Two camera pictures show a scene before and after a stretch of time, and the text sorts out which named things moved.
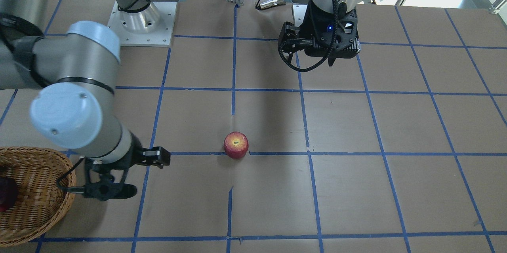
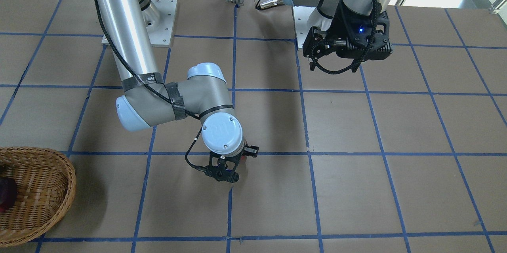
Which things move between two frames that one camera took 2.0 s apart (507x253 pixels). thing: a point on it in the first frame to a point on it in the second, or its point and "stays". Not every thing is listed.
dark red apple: (8, 193) stays
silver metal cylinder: (274, 2) stays
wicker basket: (40, 204) stays
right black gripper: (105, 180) to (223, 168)
